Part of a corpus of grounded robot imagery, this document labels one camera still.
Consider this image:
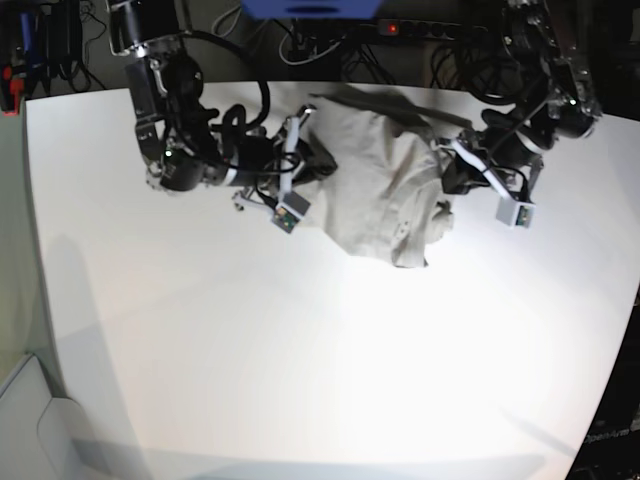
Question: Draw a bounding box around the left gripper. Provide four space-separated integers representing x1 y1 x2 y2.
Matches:
439 150 490 196

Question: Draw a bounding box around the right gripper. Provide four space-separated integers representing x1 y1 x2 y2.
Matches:
293 142 338 185

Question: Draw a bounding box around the grey t-shirt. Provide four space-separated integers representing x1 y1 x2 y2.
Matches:
296 87 472 269

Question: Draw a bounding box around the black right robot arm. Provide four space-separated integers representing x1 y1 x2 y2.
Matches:
107 1 338 192

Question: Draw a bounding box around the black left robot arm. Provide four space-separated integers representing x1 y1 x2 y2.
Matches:
443 1 602 200

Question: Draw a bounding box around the black power strip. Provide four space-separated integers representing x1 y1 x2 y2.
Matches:
372 19 490 45

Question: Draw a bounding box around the blue box at top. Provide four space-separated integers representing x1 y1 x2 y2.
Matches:
241 0 381 19

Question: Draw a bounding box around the red and black clamp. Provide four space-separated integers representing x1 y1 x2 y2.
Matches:
1 65 25 116

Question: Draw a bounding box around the grey side table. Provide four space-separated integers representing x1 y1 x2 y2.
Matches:
1 355 85 479

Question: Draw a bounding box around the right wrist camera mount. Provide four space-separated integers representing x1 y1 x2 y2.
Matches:
233 103 319 235

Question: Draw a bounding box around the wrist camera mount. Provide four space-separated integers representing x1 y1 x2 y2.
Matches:
233 103 319 235
431 138 536 229

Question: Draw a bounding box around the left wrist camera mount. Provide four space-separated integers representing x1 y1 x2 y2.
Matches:
431 138 536 229

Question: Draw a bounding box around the white cable loop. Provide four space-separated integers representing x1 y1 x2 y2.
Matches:
277 29 343 66

